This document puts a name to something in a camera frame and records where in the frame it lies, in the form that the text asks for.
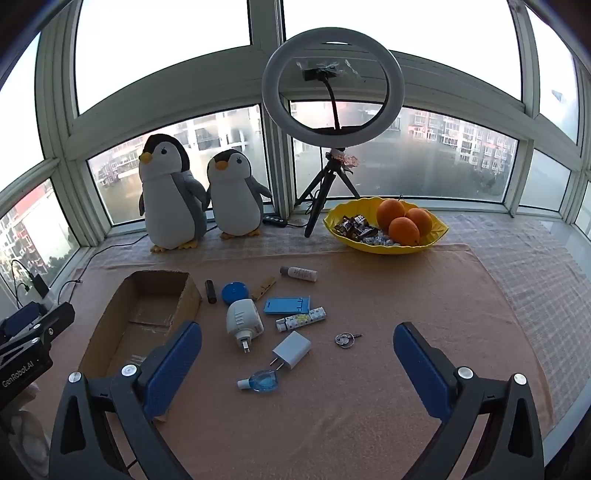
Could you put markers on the wooden clothespin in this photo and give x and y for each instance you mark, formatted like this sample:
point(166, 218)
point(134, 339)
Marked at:
point(263, 287)

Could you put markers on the white USB charger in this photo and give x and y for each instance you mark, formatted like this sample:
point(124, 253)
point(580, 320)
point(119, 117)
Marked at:
point(291, 350)

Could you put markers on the yellow leaf-shaped bowl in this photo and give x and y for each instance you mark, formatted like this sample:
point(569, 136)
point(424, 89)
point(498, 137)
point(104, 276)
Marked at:
point(388, 249)

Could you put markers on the black cylinder tube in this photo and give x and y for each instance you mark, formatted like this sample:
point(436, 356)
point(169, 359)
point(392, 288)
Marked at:
point(211, 291)

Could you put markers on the white patterned lighter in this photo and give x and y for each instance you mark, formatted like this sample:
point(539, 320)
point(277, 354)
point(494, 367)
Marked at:
point(300, 320)

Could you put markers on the blue round tape measure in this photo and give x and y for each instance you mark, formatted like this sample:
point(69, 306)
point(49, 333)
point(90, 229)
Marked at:
point(235, 292)

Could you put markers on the white window frame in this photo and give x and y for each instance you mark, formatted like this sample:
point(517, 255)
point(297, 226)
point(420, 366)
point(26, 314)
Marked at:
point(161, 99)

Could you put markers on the orange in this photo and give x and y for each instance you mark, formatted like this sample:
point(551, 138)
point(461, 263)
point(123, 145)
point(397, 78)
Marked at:
point(421, 220)
point(390, 210)
point(403, 231)

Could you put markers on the pile of wrapped candies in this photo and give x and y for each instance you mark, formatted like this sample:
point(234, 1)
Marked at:
point(353, 227)

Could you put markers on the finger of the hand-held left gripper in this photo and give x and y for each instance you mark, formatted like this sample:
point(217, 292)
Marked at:
point(18, 319)
point(60, 318)

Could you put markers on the small penguin plush toy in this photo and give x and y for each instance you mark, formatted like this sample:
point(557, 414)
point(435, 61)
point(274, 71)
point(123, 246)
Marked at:
point(238, 203)

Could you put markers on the blue liquid refill bottle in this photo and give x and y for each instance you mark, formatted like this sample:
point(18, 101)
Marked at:
point(263, 382)

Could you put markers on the large penguin plush toy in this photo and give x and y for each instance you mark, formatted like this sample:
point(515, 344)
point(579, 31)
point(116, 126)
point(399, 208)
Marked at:
point(168, 203)

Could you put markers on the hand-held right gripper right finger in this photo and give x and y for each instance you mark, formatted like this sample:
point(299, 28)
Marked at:
point(418, 369)

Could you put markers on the white plug-in mosquito heater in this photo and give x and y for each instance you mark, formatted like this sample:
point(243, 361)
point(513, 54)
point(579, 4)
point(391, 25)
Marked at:
point(242, 316)

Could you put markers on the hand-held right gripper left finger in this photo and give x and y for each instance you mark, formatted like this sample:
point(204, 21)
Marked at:
point(173, 364)

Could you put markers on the blue phone stand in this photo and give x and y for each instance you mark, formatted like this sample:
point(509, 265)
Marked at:
point(286, 307)

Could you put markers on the small white bottle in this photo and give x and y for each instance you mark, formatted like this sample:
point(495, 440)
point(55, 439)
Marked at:
point(302, 273)

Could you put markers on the cardboard box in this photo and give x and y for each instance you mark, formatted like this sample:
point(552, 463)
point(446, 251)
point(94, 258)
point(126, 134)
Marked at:
point(134, 318)

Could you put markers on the checkered cloth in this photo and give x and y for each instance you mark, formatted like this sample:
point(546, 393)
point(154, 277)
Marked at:
point(531, 277)

